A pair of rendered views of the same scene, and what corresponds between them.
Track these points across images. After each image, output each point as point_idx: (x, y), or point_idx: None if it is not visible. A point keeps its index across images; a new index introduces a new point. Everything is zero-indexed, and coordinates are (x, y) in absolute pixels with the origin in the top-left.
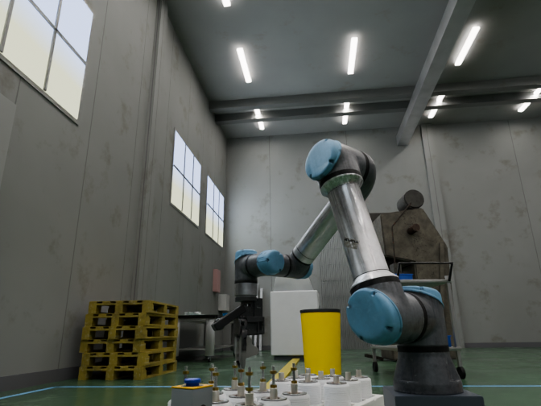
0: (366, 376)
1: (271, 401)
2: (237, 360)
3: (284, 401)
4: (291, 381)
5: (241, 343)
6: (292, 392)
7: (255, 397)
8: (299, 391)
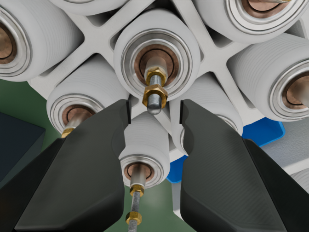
0: None
1: (51, 106)
2: (183, 107)
3: (56, 129)
4: (134, 188)
5: (30, 171)
6: (134, 170)
7: (141, 98)
8: (147, 182)
